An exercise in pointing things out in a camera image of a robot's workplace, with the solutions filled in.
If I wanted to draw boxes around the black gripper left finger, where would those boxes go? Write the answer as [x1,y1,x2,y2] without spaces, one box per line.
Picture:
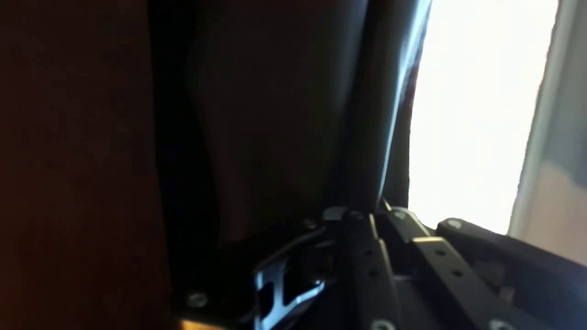
[321,205,400,330]

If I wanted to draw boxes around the black curtain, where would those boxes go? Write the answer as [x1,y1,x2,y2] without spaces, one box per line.
[145,0,433,249]

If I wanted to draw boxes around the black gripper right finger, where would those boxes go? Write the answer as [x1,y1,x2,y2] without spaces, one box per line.
[381,203,535,330]

